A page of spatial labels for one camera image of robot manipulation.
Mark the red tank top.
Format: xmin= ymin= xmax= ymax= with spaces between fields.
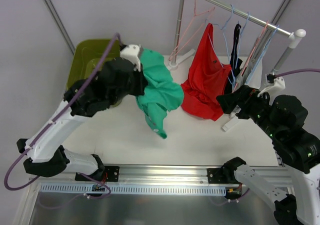
xmin=181 ymin=23 xmax=231 ymax=121

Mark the green tank top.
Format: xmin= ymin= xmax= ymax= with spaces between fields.
xmin=136 ymin=49 xmax=184 ymax=139

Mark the pink wire hanger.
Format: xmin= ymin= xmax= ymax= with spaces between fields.
xmin=168 ymin=0 xmax=216 ymax=62
xmin=240 ymin=21 xmax=269 ymax=76

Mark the light blue wire hanger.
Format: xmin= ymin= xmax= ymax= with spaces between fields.
xmin=205 ymin=4 xmax=235 ymax=88

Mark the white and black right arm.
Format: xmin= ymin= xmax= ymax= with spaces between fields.
xmin=213 ymin=85 xmax=320 ymax=225

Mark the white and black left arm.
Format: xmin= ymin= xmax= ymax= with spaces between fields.
xmin=16 ymin=57 xmax=148 ymax=181

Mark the black tank top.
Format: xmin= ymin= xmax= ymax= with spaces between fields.
xmin=224 ymin=23 xmax=243 ymax=94

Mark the white garment on rack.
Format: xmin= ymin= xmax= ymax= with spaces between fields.
xmin=235 ymin=58 xmax=263 ymax=90

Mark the olive green plastic basket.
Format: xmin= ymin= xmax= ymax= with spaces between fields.
xmin=65 ymin=38 xmax=126 ymax=108

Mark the silver and white clothes rack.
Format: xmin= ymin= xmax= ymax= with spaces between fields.
xmin=149 ymin=0 xmax=307 ymax=133

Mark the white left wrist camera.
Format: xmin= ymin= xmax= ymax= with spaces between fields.
xmin=119 ymin=44 xmax=144 ymax=72

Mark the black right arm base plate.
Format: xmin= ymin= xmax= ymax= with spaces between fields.
xmin=206 ymin=167 xmax=239 ymax=184

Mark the aluminium frame rail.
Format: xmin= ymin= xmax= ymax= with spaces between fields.
xmin=28 ymin=162 xmax=293 ymax=186

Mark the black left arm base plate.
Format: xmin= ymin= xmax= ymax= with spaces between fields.
xmin=87 ymin=165 xmax=120 ymax=182

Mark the white slotted cable duct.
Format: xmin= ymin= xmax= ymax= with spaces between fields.
xmin=39 ymin=182 xmax=227 ymax=197

